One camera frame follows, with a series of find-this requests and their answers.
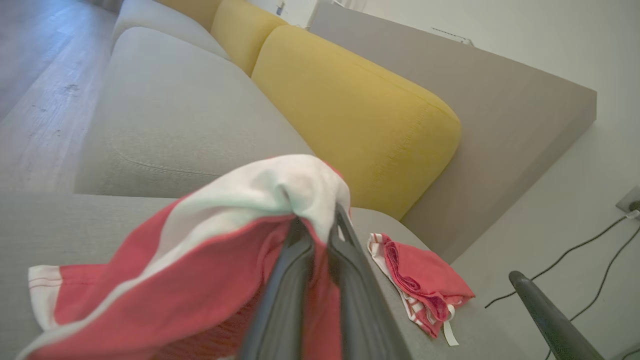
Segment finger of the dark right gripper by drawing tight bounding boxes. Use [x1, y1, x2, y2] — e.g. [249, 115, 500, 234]
[508, 270, 607, 360]

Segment large grey fabric sofa seat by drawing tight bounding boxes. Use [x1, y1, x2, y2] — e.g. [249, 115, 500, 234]
[0, 192, 528, 360]

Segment grey-brown panel behind sofa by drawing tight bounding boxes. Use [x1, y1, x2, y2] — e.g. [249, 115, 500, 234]
[306, 2, 598, 264]

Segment thin black floor cable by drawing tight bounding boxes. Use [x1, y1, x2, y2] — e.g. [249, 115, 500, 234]
[544, 224, 640, 360]
[484, 214, 632, 309]

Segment grey stitched sofa seat cushion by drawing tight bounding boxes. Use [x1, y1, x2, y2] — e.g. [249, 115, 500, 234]
[74, 26, 317, 199]

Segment large yellow sofa back cushion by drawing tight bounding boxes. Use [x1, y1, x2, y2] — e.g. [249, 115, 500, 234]
[251, 25, 462, 221]

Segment red shorts with white stripe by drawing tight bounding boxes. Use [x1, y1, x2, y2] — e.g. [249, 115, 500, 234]
[15, 154, 352, 360]

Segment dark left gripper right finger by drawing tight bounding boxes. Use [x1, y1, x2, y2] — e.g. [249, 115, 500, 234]
[327, 202, 414, 360]

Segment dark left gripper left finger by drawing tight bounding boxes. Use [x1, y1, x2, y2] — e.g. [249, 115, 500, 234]
[240, 217, 316, 360]

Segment grey wall power outlet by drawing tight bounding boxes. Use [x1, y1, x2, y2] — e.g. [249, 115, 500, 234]
[615, 185, 640, 217]

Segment red jersey with black number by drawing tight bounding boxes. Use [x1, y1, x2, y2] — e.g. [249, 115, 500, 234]
[367, 232, 476, 347]

